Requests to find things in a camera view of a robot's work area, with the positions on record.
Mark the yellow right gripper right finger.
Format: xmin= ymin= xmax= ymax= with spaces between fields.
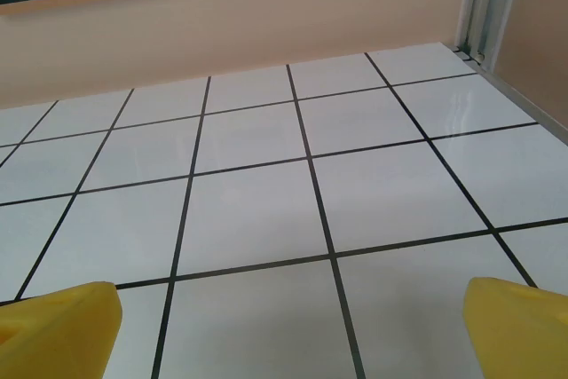
xmin=461 ymin=276 xmax=568 ymax=379

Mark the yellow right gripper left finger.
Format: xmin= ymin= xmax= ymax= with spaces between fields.
xmin=0 ymin=280 xmax=123 ymax=379

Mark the aluminium side rail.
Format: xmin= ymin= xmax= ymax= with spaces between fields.
xmin=456 ymin=43 xmax=568 ymax=146

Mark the aluminium corner post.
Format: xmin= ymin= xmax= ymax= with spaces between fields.
xmin=454 ymin=0 xmax=529 ymax=70

